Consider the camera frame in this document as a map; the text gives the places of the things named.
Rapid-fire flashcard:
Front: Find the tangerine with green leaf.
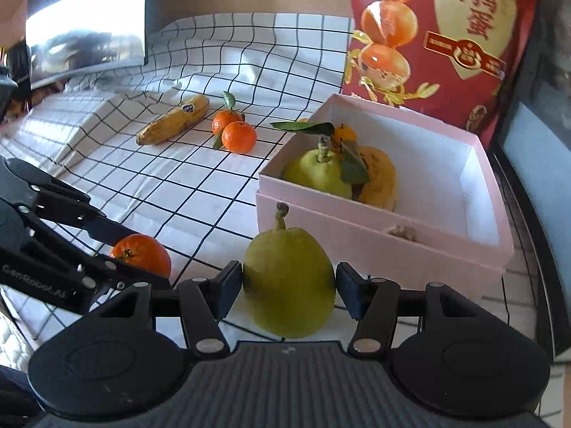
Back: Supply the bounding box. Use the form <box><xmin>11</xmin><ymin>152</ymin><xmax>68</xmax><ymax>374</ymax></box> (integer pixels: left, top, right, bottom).
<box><xmin>211</xmin><ymin>91</ymin><xmax>245</xmax><ymax>150</ymax></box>

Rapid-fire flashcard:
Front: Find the dark framed panel right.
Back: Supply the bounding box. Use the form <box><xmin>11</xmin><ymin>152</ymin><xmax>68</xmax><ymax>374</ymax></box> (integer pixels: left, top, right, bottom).
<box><xmin>492</xmin><ymin>6</ymin><xmax>570</xmax><ymax>363</ymax></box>

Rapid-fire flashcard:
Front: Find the yellow banana with sticker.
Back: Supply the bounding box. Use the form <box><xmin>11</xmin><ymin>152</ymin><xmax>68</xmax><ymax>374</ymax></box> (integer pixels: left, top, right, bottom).
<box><xmin>136</xmin><ymin>95</ymin><xmax>210</xmax><ymax>146</ymax></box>

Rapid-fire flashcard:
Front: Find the black monitor screen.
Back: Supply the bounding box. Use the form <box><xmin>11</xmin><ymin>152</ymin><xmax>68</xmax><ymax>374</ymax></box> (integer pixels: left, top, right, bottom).
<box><xmin>25</xmin><ymin>0</ymin><xmax>147</xmax><ymax>89</ymax></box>

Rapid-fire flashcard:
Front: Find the tangerine with leaves in box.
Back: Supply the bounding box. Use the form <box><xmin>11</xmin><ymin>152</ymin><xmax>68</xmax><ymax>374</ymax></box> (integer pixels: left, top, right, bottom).
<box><xmin>271</xmin><ymin>122</ymin><xmax>370</xmax><ymax>188</ymax></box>

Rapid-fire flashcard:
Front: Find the red snack bag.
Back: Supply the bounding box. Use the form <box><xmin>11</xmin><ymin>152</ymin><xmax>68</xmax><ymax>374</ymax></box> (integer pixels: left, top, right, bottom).
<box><xmin>343</xmin><ymin>0</ymin><xmax>537</xmax><ymax>141</ymax></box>

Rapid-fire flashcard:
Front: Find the green pear in box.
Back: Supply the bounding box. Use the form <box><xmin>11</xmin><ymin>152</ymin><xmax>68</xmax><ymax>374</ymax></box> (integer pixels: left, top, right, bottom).
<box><xmin>282</xmin><ymin>135</ymin><xmax>352</xmax><ymax>199</ymax></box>

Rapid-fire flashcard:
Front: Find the small orange tangerine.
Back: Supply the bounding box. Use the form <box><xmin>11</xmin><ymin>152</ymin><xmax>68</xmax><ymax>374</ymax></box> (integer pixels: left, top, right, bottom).
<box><xmin>110</xmin><ymin>234</ymin><xmax>171</xmax><ymax>278</ymax></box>

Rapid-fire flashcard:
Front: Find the orange tangerine front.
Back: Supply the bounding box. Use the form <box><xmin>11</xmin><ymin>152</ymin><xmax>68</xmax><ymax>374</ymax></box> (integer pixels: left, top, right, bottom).
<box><xmin>222</xmin><ymin>121</ymin><xmax>257</xmax><ymax>154</ymax></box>

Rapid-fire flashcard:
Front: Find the green pear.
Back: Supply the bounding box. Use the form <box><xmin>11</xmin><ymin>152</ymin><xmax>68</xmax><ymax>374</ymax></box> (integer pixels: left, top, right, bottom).
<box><xmin>282</xmin><ymin>135</ymin><xmax>352</xmax><ymax>199</ymax></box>
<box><xmin>243</xmin><ymin>202</ymin><xmax>336</xmax><ymax>339</ymax></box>

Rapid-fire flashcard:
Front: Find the black white grid tablecloth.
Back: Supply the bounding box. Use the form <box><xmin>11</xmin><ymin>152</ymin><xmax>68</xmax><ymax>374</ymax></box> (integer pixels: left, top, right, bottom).
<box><xmin>0</xmin><ymin>11</ymin><xmax>555</xmax><ymax>416</ymax></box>

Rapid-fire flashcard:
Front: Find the pink cardboard box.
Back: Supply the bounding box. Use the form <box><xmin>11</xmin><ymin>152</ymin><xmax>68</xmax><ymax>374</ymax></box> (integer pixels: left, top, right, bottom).
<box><xmin>256</xmin><ymin>94</ymin><xmax>514</xmax><ymax>300</ymax></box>

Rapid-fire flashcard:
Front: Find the yellow banana in box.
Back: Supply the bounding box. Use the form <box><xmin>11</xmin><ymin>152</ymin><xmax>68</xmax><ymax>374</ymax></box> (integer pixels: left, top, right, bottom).
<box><xmin>357</xmin><ymin>146</ymin><xmax>397</xmax><ymax>212</ymax></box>

